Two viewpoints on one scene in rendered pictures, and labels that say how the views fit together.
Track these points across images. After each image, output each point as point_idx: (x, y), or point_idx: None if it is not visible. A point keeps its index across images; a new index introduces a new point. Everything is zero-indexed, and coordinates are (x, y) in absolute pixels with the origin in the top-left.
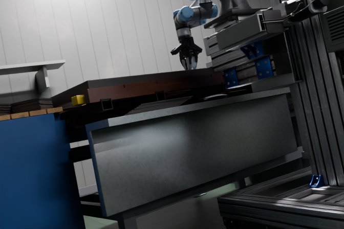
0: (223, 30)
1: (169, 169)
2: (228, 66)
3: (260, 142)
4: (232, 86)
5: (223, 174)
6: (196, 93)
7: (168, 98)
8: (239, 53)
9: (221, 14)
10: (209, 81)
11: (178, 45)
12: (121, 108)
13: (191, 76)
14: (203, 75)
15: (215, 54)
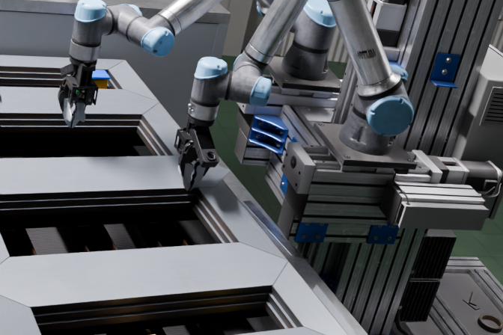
0: (424, 208)
1: None
2: (337, 222)
3: None
4: (309, 241)
5: None
6: (153, 213)
7: (55, 214)
8: (372, 212)
9: (374, 149)
10: None
11: (207, 141)
12: (173, 319)
13: (260, 226)
14: (247, 210)
15: (319, 198)
